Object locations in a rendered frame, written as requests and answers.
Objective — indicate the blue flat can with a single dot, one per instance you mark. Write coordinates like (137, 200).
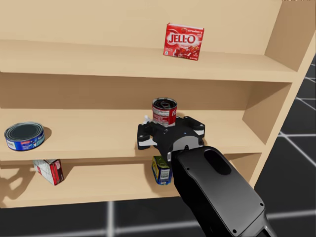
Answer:
(24, 137)

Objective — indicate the green and blue rectangular can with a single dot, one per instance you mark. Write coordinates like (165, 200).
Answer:
(161, 172)

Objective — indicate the pale wooden shelf unit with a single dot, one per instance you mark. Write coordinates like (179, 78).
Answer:
(98, 86)

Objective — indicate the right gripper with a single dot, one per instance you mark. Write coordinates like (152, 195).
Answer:
(177, 140)

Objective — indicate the red and white carton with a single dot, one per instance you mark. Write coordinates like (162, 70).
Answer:
(50, 171)

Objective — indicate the red and white can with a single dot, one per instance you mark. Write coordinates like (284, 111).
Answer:
(164, 113)

